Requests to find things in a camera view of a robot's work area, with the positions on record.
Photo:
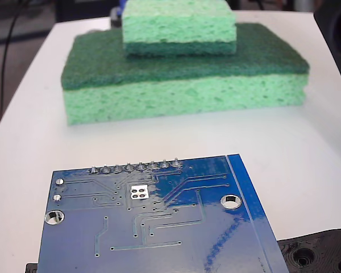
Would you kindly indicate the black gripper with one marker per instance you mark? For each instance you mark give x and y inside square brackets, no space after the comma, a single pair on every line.
[334,37]

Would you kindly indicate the small green sponge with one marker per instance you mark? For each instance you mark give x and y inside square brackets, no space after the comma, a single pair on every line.
[176,25]

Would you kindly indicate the large green sponge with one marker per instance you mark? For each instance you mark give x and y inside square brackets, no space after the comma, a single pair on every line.
[173,96]

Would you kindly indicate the grey and blue object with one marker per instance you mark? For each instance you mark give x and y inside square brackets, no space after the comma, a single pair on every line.
[116,18]

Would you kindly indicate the blue circuit board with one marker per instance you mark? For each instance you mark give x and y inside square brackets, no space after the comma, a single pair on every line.
[173,227]

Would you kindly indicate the black plastic board bracket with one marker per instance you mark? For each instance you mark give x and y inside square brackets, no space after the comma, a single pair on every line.
[315,250]

